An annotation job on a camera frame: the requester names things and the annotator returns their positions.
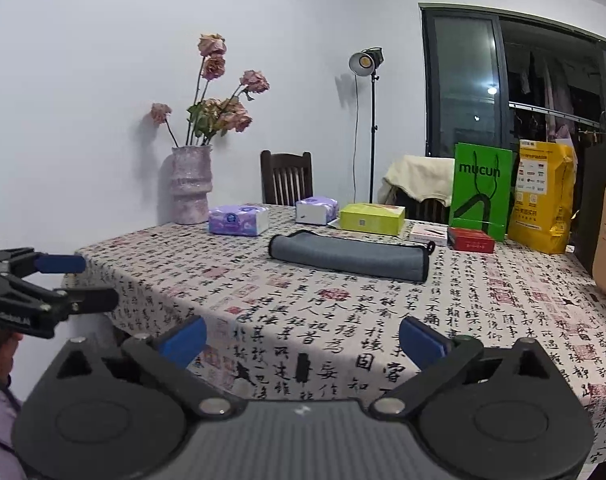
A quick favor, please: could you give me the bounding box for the calligraphy print tablecloth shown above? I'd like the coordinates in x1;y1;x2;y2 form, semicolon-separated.
66;206;606;464

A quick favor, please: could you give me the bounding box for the dark wooden chair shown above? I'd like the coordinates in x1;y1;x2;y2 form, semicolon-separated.
260;150;314;206

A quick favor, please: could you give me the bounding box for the white purple tissue pack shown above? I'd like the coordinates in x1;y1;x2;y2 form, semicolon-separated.
295;196;339;226

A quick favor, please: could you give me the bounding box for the yellow plastic bag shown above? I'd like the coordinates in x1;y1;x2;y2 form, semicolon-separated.
508;140;575;255

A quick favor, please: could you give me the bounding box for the purple and grey towel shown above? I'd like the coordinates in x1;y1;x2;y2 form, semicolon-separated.
268;230;435;284

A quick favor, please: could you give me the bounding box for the green mucun paper bag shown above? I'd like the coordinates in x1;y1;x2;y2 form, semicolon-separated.
449;143;514;242

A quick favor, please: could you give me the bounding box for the cream cloth on chair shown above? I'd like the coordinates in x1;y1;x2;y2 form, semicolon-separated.
376;155;455;207

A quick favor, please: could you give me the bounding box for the speckled pink ceramic vase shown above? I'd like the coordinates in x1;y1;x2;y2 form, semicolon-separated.
169;145;213;226

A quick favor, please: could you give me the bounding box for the white flat box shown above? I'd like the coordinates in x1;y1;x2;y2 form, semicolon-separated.
409;221;448;247

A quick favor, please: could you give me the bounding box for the dried pink roses bouquet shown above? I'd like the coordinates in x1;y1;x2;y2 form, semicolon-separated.
149;34;270;148

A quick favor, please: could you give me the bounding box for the red small box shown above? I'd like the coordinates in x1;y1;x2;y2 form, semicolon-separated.
448;226;495;254

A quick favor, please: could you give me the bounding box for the dark framed sliding window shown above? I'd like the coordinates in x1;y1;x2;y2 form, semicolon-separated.
420;3;606;157

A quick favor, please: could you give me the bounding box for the studio light on stand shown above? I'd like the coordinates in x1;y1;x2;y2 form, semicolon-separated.
348;45;386;205

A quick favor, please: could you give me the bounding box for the lime green tissue box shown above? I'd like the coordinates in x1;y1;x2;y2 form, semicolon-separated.
339;203;405;236

